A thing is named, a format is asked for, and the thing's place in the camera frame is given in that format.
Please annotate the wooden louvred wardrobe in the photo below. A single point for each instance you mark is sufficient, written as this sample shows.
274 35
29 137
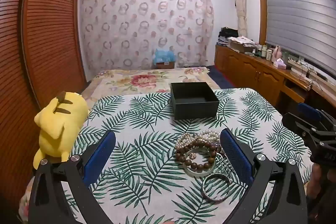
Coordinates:
44 43

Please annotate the pile of dark clothes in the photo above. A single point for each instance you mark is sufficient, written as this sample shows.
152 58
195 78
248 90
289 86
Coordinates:
227 35

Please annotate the wooden cabinet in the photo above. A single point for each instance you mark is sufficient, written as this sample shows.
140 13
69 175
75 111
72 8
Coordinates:
252 71

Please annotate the white power strip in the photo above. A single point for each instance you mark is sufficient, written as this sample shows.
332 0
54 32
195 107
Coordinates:
294 63

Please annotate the small cardboard box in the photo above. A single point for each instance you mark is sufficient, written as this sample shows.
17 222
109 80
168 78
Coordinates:
164 65

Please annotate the white jar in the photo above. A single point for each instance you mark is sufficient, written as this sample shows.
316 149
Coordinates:
269 55

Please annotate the flat cardboard box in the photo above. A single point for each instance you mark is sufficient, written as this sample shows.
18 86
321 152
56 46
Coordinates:
240 45

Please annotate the blue plastic bag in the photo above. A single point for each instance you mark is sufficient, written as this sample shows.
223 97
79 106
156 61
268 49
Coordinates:
164 54

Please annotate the pink bottle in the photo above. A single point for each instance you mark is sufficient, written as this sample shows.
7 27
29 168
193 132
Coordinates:
277 53

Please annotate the floral blanket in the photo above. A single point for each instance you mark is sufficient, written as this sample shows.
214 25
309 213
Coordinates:
136 81

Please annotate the clear jade bangle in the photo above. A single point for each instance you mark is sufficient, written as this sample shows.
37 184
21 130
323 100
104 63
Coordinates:
202 173

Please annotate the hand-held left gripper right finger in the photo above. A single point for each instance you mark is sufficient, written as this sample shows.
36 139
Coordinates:
235 155

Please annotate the silver metal bangle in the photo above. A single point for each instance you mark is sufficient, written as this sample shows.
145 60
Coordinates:
210 197

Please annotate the small flower brooch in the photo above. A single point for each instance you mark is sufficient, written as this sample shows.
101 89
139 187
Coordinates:
194 156

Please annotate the grey window blind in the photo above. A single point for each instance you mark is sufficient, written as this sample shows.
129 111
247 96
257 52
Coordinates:
296 8

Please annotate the circle pattern curtain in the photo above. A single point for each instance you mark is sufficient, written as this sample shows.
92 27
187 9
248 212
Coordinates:
141 27

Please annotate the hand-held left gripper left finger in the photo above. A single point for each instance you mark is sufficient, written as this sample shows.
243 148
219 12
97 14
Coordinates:
101 158

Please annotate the black square box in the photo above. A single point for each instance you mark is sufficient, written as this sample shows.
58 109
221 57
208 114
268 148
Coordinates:
195 109

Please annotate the leaf print tablecloth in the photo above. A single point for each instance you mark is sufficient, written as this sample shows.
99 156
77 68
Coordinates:
147 134

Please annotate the dark blue rug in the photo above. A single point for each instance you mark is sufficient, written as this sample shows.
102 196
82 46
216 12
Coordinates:
220 77

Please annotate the yellow plush toy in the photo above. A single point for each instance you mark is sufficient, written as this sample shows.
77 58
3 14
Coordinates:
63 124

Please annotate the pink tissue box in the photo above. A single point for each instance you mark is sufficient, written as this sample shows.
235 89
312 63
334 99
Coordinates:
279 63

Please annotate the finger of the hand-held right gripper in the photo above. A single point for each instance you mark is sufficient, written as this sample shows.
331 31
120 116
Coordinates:
309 109
296 123

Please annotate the beige side curtain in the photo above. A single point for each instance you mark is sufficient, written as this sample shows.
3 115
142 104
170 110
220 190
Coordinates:
240 3

